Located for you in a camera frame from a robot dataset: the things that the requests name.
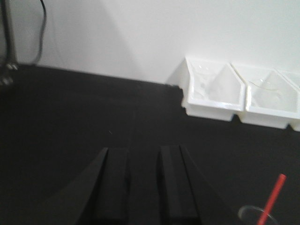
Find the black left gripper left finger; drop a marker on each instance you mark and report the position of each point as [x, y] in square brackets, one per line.
[97, 196]

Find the middle white plastic bin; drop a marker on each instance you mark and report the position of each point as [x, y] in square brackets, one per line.
[269, 109]

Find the left white plastic bin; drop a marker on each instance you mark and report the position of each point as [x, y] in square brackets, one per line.
[211, 89]

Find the metal stand pole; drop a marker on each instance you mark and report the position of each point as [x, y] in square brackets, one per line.
[10, 61]

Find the red plastic spoon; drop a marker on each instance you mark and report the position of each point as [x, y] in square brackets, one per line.
[272, 199]

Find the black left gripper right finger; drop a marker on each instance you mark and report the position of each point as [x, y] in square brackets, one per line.
[185, 197]

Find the short clear glass beaker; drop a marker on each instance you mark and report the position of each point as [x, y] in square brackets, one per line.
[262, 85]

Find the right white plastic bin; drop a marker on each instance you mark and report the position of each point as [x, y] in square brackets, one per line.
[294, 80]

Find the white plastic bin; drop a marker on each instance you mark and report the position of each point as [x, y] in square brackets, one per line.
[294, 80]
[211, 89]
[269, 109]

